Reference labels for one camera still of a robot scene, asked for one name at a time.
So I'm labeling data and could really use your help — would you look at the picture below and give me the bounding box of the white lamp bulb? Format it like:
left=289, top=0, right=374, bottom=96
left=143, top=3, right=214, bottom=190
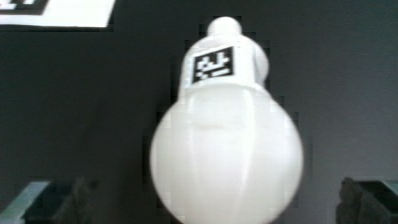
left=149, top=17, right=303, bottom=224

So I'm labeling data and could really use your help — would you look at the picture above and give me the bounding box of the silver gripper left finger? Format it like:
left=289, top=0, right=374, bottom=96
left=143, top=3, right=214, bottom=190
left=0, top=178, right=97, bottom=224

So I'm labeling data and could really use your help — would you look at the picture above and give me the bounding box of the white marker sheet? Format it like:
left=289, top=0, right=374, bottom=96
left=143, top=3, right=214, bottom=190
left=0, top=0, right=115, bottom=28

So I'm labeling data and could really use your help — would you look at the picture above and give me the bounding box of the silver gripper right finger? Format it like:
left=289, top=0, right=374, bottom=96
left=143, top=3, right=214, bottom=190
left=335, top=178, right=398, bottom=224

